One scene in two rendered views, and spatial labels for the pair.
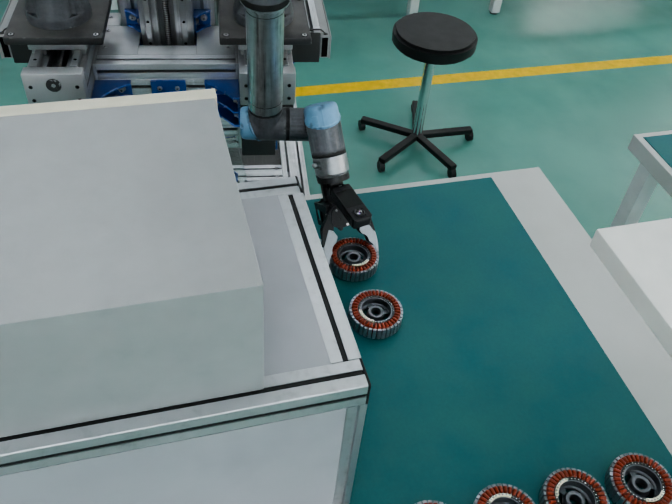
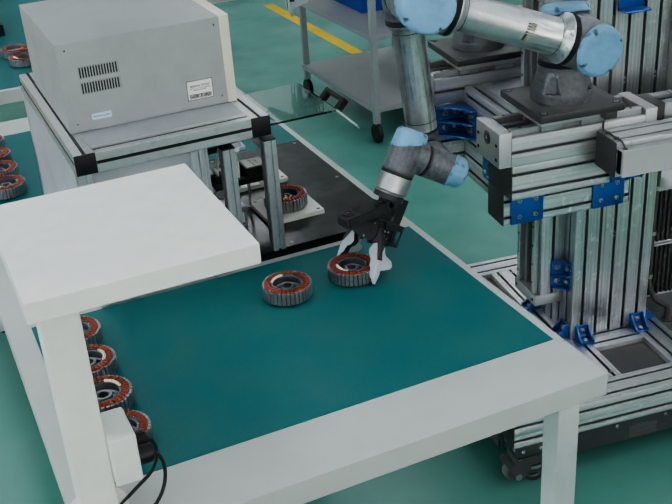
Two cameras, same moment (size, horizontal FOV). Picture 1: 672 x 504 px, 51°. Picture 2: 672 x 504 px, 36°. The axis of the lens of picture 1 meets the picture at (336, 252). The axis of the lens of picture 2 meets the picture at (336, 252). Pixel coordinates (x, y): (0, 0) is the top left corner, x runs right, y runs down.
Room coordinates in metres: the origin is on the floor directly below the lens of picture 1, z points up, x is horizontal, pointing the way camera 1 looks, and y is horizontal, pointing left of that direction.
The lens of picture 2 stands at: (0.92, -2.10, 1.89)
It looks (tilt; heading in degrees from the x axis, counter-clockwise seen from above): 27 degrees down; 86
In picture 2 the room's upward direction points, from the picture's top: 4 degrees counter-clockwise
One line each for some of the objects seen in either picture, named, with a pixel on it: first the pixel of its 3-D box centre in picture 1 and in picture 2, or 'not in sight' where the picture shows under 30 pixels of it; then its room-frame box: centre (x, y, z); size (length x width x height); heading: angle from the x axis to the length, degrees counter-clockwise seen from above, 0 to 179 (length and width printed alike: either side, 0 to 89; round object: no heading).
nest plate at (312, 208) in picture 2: not in sight; (286, 207); (0.97, 0.32, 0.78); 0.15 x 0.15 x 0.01; 19
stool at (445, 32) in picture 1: (429, 91); not in sight; (2.62, -0.33, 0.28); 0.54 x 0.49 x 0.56; 19
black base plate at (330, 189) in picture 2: not in sight; (264, 197); (0.92, 0.43, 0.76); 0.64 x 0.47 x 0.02; 109
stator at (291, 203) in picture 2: not in sight; (285, 198); (0.97, 0.32, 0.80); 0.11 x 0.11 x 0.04
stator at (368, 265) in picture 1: (353, 259); (352, 269); (1.10, -0.04, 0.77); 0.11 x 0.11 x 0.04
